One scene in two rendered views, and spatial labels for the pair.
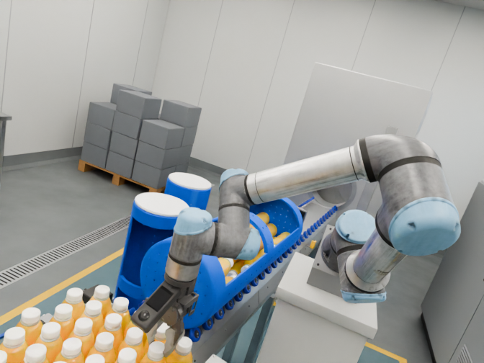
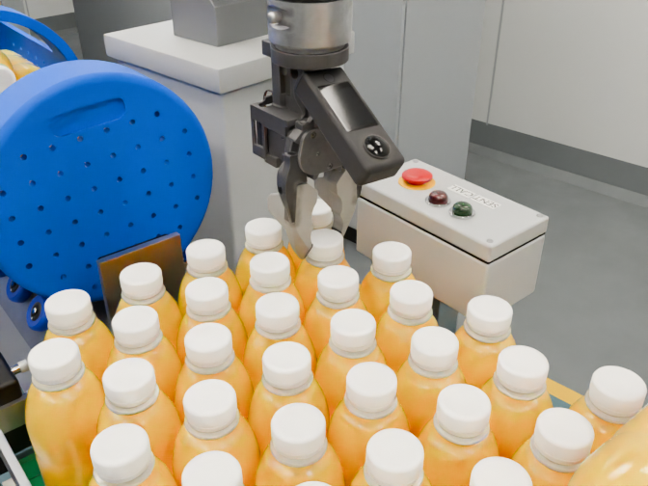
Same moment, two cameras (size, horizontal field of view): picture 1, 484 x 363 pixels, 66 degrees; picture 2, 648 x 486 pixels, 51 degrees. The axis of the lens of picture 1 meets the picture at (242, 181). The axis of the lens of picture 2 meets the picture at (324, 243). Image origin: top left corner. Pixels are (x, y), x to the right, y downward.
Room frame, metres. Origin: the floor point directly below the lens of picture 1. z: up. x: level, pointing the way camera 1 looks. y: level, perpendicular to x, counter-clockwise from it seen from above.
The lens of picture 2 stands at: (0.45, 0.61, 1.45)
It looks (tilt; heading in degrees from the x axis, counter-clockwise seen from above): 31 degrees down; 298
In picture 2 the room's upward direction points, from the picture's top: straight up
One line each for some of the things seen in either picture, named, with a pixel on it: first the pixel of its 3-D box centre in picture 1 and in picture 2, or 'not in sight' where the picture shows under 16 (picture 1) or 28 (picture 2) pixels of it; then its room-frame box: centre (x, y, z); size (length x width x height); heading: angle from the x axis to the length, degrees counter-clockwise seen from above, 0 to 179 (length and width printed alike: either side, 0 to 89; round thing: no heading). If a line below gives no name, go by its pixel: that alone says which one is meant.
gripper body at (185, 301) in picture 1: (176, 294); (305, 106); (0.76, 0.07, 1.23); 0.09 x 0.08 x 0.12; 157
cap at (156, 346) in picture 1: (157, 348); (324, 242); (0.73, 0.08, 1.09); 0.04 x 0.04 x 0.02
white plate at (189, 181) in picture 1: (190, 181); not in sight; (2.26, 0.32, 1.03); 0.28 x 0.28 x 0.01
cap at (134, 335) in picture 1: (135, 334); (269, 266); (0.76, 0.15, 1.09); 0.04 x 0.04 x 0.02
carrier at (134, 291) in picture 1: (145, 278); not in sight; (1.76, 0.36, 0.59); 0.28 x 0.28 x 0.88
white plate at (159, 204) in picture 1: (162, 204); not in sight; (1.76, 0.36, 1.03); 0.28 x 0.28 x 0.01
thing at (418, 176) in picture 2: not in sight; (417, 177); (0.69, -0.07, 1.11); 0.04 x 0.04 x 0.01
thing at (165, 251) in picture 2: not in sight; (144, 288); (0.95, 0.13, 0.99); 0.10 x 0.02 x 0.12; 67
